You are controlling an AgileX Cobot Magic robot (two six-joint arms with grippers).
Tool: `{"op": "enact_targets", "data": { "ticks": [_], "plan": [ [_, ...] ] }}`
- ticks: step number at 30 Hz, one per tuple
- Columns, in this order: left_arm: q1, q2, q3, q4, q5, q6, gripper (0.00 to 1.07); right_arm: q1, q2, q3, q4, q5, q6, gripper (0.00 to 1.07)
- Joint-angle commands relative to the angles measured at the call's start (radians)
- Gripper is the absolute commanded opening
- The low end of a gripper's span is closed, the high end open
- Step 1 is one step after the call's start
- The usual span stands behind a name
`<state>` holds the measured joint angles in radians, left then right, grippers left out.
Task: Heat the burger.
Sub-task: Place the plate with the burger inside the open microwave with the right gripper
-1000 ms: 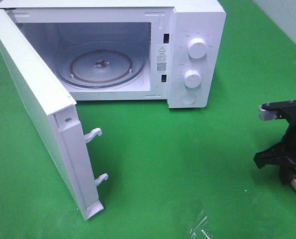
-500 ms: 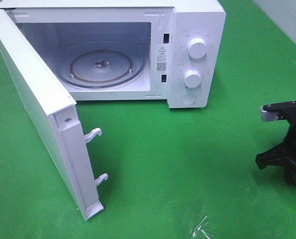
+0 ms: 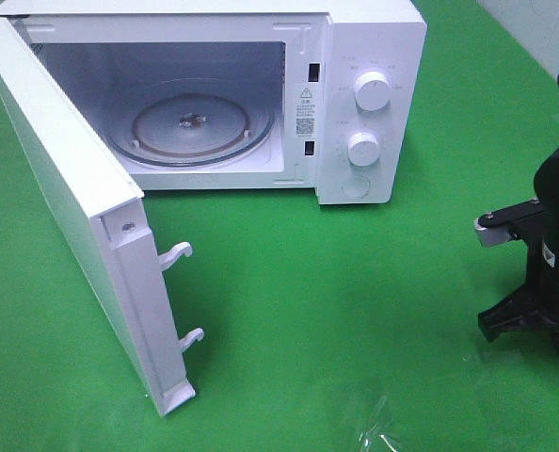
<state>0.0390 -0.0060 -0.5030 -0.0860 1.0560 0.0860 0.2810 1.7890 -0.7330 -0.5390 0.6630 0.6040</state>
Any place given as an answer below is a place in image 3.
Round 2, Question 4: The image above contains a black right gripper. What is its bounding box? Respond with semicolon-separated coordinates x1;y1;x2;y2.
477;237;559;342

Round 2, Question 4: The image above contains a round white door button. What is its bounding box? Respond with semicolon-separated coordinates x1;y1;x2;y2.
342;176;371;199

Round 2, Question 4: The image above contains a white microwave door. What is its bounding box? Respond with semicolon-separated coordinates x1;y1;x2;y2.
0;18;204;415

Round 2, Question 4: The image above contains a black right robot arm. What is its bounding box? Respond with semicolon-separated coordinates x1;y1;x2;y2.
474;148;559;347

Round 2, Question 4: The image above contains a clear tape piece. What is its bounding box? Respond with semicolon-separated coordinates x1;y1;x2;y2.
356;395;403;452

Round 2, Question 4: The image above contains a lower white microwave knob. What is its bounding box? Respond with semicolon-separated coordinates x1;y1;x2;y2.
347;132;380;167

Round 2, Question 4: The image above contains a white microwave knob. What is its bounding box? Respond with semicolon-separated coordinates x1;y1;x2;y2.
347;132;380;167
354;71;391;112

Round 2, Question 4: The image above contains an upper white microwave knob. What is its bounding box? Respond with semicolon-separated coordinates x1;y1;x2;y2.
354;71;391;112

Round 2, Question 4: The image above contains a white microwave oven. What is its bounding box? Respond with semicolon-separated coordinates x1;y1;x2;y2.
0;1;427;204

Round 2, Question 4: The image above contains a glass microwave turntable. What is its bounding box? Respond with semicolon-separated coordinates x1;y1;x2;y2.
106;78;283;169

